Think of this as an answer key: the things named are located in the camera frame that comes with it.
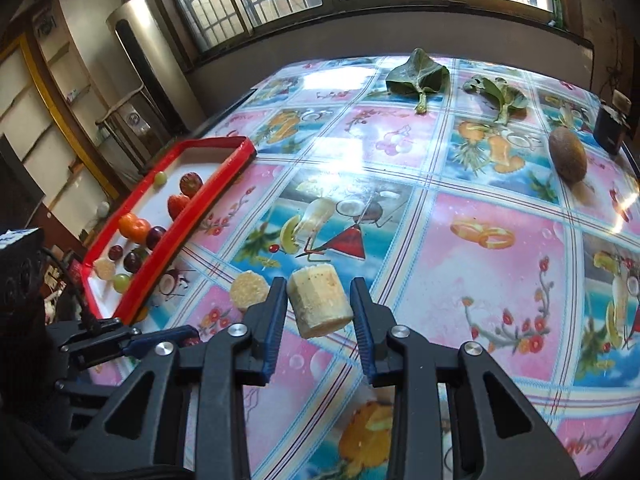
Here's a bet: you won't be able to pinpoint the silver standing air conditioner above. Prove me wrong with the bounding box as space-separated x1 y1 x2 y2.
106 0 206 131

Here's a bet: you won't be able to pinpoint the dark wooden chair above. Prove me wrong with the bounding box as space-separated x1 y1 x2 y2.
95 87 173 171

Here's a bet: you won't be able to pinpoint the brown kiwi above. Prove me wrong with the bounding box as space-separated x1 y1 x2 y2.
548 127 587 183

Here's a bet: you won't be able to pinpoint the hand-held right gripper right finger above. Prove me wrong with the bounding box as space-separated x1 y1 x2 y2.
349 276 581 480

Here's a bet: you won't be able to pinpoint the floral plastic tablecloth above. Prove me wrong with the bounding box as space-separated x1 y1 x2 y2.
87 55 640 480

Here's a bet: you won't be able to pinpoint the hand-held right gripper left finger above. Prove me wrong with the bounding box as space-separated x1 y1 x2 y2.
65 276 290 480

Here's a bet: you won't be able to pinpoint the red rimmed white tray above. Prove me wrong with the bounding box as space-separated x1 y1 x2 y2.
80 136 258 326

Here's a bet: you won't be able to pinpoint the green leaf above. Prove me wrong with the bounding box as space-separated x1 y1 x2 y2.
385 48 450 113
462 75 528 125

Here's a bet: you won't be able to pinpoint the black box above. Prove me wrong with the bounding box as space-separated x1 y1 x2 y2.
593 102 632 156

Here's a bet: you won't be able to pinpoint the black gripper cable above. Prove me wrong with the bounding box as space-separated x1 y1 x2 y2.
44 247 101 333

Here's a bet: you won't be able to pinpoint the white bag round logo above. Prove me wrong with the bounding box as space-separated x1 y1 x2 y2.
122 105 146 133

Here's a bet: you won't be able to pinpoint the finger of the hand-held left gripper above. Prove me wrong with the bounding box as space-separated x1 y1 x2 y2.
54 377 118 406
59 324 201 368

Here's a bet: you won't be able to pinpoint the yellow framed wall shelf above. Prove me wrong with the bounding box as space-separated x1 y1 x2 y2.
0 7 123 241

